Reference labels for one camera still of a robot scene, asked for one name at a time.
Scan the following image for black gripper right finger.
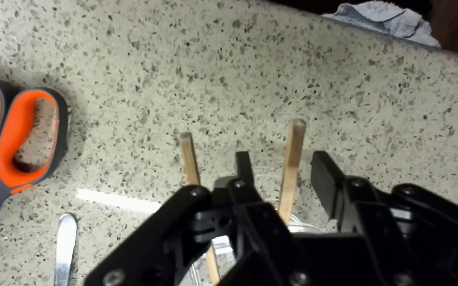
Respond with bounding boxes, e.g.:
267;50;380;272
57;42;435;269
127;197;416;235
310;151;394;234

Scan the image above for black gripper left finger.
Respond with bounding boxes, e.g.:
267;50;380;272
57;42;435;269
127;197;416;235
227;151;302;286

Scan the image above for wooden chopstick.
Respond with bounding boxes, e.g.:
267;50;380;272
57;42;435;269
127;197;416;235
179;132;219;286
278;119;305;223

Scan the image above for grey rag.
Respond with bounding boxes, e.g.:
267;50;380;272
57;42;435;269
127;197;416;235
324;0;440;48

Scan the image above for orange handled scissors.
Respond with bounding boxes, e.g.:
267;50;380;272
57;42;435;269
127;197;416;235
0;81;68;208

